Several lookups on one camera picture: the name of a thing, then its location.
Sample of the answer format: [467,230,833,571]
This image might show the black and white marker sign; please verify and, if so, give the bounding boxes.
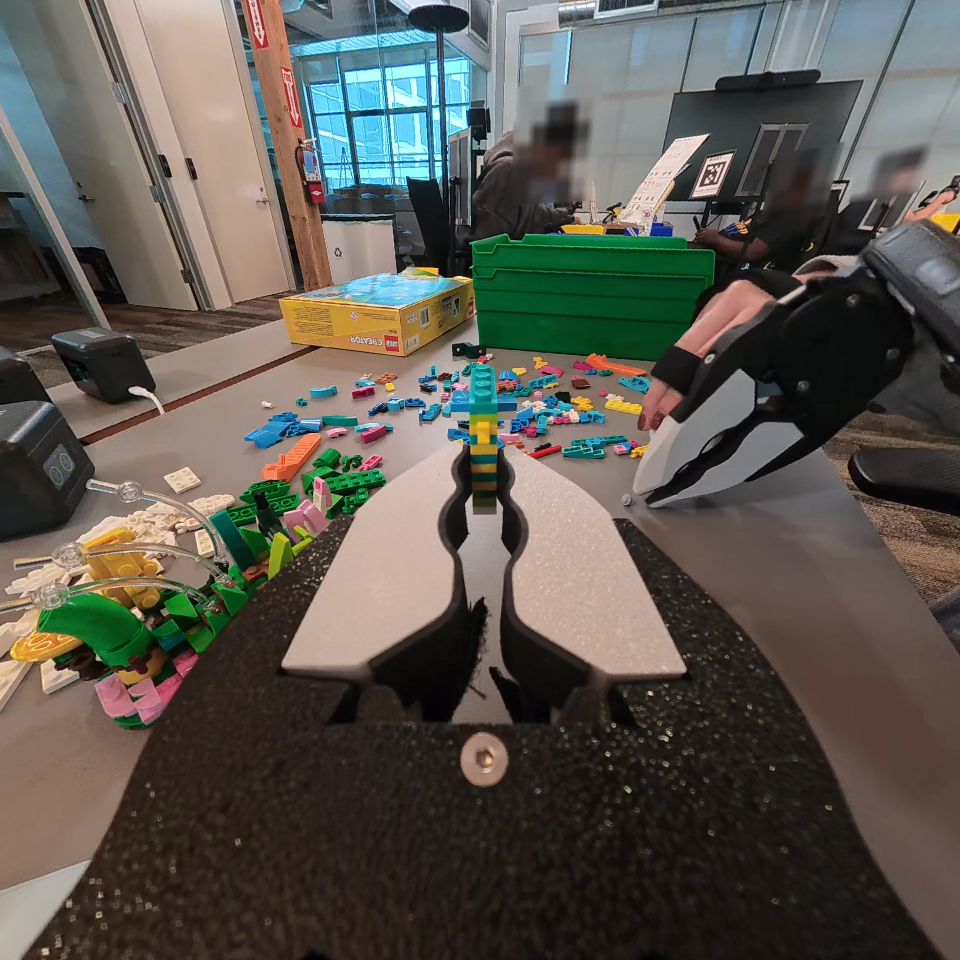
[690,150,736,200]

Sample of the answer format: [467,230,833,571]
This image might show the white paper board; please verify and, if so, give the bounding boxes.
[618,133,710,226]

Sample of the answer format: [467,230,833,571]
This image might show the pile of white plates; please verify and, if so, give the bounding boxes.
[0,465,237,710]

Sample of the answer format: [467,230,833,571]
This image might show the black floor lamp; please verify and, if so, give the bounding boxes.
[408,3,470,275]

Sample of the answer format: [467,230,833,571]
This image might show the black mesh chair armrest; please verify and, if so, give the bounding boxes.
[849,446,960,517]

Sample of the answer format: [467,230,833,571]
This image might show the green plastic storage bin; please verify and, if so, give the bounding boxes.
[471,234,716,363]

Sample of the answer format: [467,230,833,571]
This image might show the person's right hand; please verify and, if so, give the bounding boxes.
[637,276,804,432]

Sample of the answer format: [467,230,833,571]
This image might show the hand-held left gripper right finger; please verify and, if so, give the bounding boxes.
[498,447,689,685]

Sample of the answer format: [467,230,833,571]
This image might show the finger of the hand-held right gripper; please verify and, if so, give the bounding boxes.
[633,367,762,496]
[646,420,816,510]

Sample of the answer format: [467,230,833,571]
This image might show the orange long brick piece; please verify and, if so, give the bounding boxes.
[262,433,322,481]

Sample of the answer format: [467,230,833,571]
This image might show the scattered loose toy bricks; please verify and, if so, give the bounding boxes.
[243,352,650,526]

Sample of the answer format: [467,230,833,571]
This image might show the person's right forearm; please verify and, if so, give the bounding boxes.
[795,253,864,280]

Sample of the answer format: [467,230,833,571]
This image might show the black video bar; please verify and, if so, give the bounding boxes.
[714,69,822,93]

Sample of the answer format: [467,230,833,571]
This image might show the yellow toy box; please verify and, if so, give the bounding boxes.
[279,273,475,358]

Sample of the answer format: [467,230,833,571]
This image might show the black power station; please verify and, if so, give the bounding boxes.
[51,327,157,404]

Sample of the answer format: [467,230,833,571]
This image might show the white recycling cabinet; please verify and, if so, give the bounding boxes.
[321,213,397,290]

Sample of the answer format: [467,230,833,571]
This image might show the black device box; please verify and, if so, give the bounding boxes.
[0,348,52,406]
[0,401,96,541]

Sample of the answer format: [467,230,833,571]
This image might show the wooden post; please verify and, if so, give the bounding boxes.
[243,0,333,291]

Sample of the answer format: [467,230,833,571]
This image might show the green brick tree model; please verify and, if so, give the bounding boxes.
[7,480,331,730]

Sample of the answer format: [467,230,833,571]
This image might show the white open door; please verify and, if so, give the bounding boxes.
[22,0,200,312]

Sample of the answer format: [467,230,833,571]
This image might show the red fire extinguisher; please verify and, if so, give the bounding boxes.
[294,138,326,205]

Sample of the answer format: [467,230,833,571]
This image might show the black wall screen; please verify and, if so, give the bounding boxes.
[663,78,864,204]

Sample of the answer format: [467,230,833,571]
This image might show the striped toy brick tower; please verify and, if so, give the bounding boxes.
[448,405,520,517]

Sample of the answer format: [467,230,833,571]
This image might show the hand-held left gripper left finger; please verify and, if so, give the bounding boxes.
[279,444,463,685]

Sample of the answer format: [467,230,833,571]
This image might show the large window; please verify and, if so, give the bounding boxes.
[288,41,489,204]

